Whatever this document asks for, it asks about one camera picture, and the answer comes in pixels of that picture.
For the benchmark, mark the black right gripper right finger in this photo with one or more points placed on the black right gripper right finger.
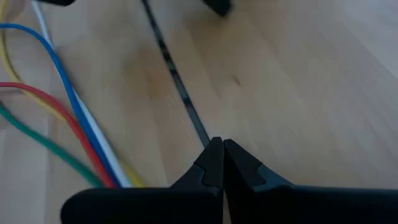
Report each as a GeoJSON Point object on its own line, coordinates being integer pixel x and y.
{"type": "Point", "coordinates": [311, 207]}

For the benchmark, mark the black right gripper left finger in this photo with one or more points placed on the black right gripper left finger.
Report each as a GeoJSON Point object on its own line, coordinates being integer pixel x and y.
{"type": "Point", "coordinates": [155, 208]}

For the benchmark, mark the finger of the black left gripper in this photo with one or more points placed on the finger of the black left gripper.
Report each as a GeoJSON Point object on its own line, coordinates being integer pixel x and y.
{"type": "Point", "coordinates": [219, 6]}
{"type": "Point", "coordinates": [57, 2]}

